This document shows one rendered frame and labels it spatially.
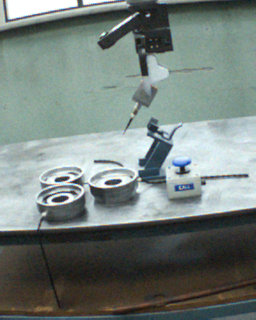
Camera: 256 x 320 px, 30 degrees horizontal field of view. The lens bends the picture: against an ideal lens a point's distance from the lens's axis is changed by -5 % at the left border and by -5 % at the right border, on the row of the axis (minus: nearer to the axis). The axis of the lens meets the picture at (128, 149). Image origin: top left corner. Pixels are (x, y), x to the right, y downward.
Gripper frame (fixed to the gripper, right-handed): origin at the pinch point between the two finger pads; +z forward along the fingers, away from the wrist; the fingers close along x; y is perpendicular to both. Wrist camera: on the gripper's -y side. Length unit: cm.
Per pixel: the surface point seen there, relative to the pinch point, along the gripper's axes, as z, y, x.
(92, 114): 43, -35, 150
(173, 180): 15.4, 3.6, -16.6
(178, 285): 44.7, 2.2, -13.4
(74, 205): 16.7, -16.5, -20.8
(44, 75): 18, -58, 150
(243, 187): 19.8, 18.3, -15.2
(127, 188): 16.7, -6.0, -14.9
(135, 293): 44.7, -8.1, -14.9
